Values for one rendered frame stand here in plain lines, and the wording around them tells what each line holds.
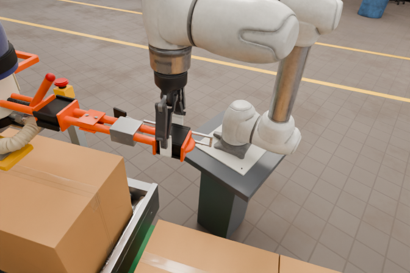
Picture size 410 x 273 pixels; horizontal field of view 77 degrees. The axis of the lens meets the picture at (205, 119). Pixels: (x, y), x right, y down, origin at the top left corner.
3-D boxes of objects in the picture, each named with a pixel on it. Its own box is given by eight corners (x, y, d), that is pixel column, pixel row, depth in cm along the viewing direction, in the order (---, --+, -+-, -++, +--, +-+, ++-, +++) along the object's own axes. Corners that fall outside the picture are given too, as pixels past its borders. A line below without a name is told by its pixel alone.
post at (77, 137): (90, 204, 195) (52, 88, 136) (96, 197, 201) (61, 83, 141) (98, 206, 194) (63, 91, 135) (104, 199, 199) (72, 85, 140)
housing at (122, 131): (110, 142, 71) (107, 129, 68) (122, 127, 76) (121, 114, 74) (133, 148, 70) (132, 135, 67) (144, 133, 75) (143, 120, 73)
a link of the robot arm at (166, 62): (140, 46, 51) (142, 74, 55) (183, 53, 50) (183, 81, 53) (158, 32, 58) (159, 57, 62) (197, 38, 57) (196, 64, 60)
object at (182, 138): (152, 154, 68) (152, 140, 65) (162, 137, 74) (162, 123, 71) (182, 162, 67) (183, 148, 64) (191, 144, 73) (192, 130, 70)
